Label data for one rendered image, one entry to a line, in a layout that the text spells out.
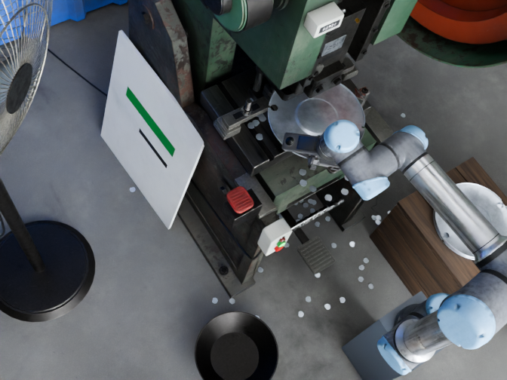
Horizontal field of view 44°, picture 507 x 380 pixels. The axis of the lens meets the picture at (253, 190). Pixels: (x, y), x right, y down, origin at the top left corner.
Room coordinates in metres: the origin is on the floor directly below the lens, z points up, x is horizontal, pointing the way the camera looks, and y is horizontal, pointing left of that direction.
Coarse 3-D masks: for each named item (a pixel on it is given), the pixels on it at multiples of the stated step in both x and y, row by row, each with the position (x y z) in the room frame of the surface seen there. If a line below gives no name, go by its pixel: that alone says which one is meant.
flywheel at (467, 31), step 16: (432, 0) 1.34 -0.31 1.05; (448, 0) 1.33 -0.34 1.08; (464, 0) 1.30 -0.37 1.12; (480, 0) 1.28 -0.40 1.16; (496, 0) 1.25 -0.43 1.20; (416, 16) 1.33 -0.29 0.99; (432, 16) 1.30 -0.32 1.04; (448, 16) 1.28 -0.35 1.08; (464, 16) 1.27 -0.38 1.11; (480, 16) 1.24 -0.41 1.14; (496, 16) 1.20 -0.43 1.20; (448, 32) 1.26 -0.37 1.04; (464, 32) 1.23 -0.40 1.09; (480, 32) 1.21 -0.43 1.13; (496, 32) 1.19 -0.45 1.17
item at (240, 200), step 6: (240, 186) 0.76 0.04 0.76; (228, 192) 0.74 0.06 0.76; (234, 192) 0.74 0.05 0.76; (240, 192) 0.75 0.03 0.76; (246, 192) 0.75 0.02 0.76; (228, 198) 0.72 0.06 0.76; (234, 198) 0.72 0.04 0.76; (240, 198) 0.73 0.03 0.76; (246, 198) 0.73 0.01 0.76; (234, 204) 0.71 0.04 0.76; (240, 204) 0.71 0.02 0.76; (246, 204) 0.72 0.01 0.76; (252, 204) 0.72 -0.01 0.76; (240, 210) 0.70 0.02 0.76
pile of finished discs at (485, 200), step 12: (468, 192) 1.22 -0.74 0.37; (480, 192) 1.23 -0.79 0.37; (492, 192) 1.25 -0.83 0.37; (480, 204) 1.18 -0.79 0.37; (492, 204) 1.20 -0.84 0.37; (504, 204) 1.21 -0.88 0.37; (492, 216) 1.15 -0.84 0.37; (504, 216) 1.17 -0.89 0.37; (444, 228) 1.04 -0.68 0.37; (504, 228) 1.12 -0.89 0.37; (444, 240) 1.00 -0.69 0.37; (456, 240) 1.02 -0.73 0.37; (456, 252) 0.98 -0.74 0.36; (468, 252) 0.99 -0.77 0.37
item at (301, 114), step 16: (272, 96) 1.07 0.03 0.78; (304, 96) 1.10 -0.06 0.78; (320, 96) 1.12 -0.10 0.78; (336, 96) 1.14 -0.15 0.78; (352, 96) 1.16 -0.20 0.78; (272, 112) 1.01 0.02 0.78; (288, 112) 1.03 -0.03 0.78; (304, 112) 1.04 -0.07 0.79; (320, 112) 1.06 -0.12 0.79; (336, 112) 1.08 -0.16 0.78; (352, 112) 1.10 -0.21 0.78; (272, 128) 0.96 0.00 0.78; (288, 128) 0.98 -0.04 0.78; (304, 128) 0.99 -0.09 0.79; (320, 128) 1.01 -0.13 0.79
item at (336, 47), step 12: (348, 0) 1.13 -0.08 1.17; (360, 0) 1.15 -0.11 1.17; (348, 12) 1.10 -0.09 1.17; (360, 12) 1.11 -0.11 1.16; (348, 24) 1.09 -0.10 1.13; (336, 36) 1.08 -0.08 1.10; (348, 36) 1.11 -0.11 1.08; (324, 48) 1.05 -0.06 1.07; (336, 48) 1.09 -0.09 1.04; (348, 48) 1.13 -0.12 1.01; (324, 60) 1.07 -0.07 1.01; (336, 60) 1.11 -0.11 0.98; (324, 72) 1.06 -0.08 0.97; (336, 72) 1.07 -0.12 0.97; (312, 84) 1.02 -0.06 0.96; (324, 84) 1.05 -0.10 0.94; (336, 84) 1.06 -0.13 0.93; (312, 96) 1.02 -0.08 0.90
